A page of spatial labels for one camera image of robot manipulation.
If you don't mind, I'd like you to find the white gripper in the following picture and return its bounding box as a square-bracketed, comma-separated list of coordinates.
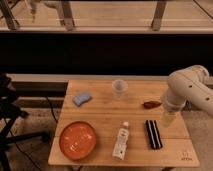
[162, 102, 183, 127]

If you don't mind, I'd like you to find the white plastic bottle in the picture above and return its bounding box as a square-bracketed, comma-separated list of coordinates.
[112, 122, 129, 160]

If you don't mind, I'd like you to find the orange ceramic bowl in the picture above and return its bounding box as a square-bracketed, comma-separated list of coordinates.
[59, 121, 97, 160]

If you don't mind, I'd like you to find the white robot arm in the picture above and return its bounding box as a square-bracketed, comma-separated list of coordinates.
[161, 65, 213, 127]

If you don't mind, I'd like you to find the red brown small object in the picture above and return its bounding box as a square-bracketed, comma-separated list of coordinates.
[143, 101, 162, 109]

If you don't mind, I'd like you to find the black white striped box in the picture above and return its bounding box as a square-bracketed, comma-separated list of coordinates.
[145, 120, 163, 150]

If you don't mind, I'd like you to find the clear plastic cup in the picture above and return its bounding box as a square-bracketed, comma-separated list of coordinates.
[112, 79, 128, 99]

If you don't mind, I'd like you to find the wooden folding table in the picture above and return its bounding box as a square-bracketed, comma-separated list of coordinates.
[48, 79, 199, 167]

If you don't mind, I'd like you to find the blue sponge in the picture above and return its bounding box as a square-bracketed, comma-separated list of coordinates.
[72, 92, 92, 106]

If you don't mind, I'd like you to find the black tripod stand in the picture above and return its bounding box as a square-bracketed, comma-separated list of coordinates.
[0, 72, 50, 171]

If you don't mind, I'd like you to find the black cable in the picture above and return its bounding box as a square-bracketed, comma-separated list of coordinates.
[44, 96, 59, 124]

